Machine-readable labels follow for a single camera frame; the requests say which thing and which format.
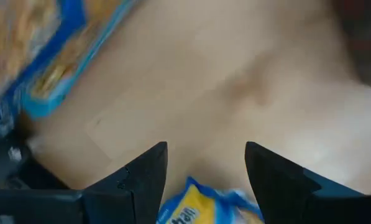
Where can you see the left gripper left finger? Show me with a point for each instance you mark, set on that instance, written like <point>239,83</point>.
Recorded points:
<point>141,193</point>

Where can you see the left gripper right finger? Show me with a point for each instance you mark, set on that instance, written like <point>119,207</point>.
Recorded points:
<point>281,193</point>

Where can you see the light blue Maruchan ramen pack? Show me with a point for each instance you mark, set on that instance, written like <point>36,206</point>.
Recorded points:
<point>57,77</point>

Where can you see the black aluminium table frame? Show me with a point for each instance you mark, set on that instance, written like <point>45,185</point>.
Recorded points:
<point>11,165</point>

